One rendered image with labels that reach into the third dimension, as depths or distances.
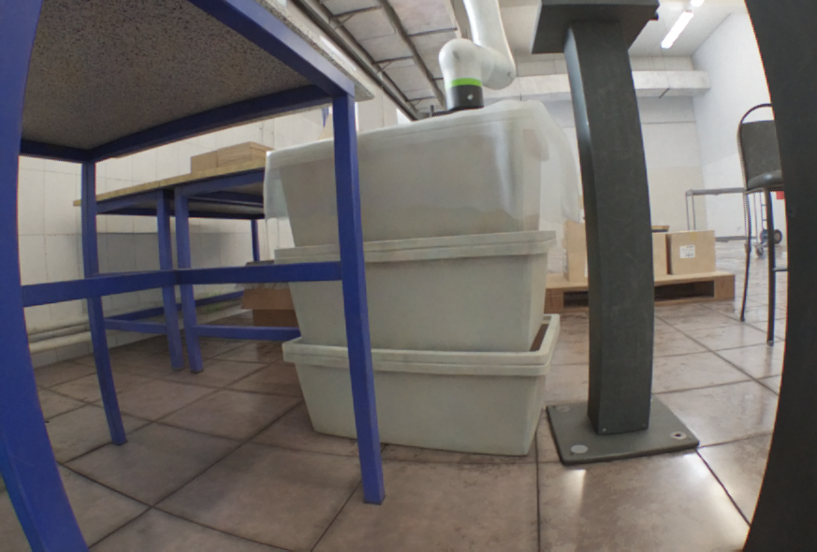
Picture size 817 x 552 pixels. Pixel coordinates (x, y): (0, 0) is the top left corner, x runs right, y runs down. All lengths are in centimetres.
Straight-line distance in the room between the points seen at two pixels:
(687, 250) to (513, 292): 205
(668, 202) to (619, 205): 1027
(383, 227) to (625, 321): 53
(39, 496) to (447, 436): 81
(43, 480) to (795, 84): 52
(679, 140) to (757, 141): 941
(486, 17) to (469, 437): 104
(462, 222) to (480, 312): 18
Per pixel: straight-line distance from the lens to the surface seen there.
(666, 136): 1142
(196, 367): 177
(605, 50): 98
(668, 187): 1120
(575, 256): 261
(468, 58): 108
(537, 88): 982
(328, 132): 220
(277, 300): 211
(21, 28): 29
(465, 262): 83
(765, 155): 215
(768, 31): 37
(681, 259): 277
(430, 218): 86
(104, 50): 63
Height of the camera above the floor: 45
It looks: 1 degrees down
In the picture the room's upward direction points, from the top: 4 degrees counter-clockwise
